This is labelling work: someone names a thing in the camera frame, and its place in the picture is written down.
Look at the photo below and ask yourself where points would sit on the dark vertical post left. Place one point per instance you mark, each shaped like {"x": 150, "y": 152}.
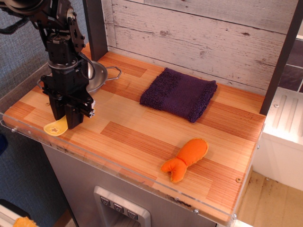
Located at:
{"x": 95, "y": 28}

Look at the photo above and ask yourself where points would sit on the purple folded towel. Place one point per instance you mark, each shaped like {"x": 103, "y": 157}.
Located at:
{"x": 179, "y": 94}

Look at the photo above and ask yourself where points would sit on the steel bowl with handles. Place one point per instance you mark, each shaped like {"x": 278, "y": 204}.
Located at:
{"x": 97, "y": 78}

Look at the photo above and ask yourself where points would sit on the yellow brush with white bristles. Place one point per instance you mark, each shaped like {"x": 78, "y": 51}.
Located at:
{"x": 56, "y": 128}

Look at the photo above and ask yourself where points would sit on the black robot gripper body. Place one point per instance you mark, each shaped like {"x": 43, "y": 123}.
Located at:
{"x": 82, "y": 100}

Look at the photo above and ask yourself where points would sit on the clear acrylic table guard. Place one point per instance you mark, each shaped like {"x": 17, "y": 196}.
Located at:
{"x": 135, "y": 147}

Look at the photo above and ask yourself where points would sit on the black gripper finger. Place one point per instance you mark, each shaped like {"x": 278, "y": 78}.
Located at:
{"x": 73, "y": 116}
{"x": 57, "y": 103}

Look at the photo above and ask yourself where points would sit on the dark vertical post right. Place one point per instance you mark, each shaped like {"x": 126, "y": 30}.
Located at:
{"x": 283, "y": 57}

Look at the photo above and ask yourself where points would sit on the grey toy fridge cabinet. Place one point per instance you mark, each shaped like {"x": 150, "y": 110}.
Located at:
{"x": 78, "y": 178}

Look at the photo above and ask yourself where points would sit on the white toy sink unit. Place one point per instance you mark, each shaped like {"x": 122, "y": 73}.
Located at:
{"x": 280, "y": 150}

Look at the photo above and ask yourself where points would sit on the silver dispenser panel with buttons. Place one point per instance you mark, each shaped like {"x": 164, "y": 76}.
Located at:
{"x": 115, "y": 210}

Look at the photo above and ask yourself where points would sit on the orange plush fish toy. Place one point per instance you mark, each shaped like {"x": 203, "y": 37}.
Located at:
{"x": 193, "y": 151}

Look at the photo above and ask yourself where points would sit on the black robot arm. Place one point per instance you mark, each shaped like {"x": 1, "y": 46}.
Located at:
{"x": 57, "y": 24}

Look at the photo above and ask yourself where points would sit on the orange plush item on floor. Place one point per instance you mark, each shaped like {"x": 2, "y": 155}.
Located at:
{"x": 24, "y": 222}

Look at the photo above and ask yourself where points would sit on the dark vertical post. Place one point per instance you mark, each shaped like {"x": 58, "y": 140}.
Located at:
{"x": 95, "y": 28}
{"x": 283, "y": 57}

